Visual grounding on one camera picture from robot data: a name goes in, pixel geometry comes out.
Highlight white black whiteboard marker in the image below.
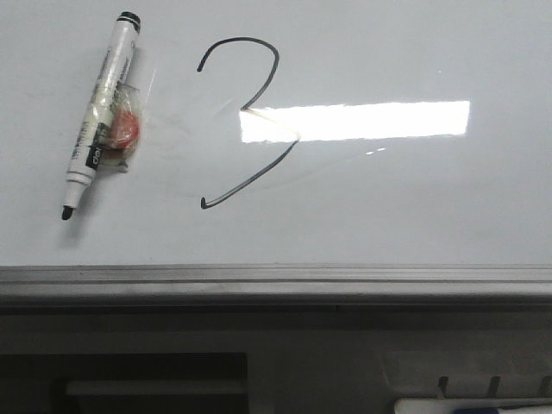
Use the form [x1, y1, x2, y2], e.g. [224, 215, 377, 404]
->
[61, 11, 141, 221]

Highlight white whiteboard with aluminium frame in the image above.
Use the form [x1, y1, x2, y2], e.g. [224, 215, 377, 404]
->
[1, 1, 551, 308]

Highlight red magnet taped to marker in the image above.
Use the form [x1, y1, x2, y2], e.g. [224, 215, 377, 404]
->
[101, 84, 141, 173]

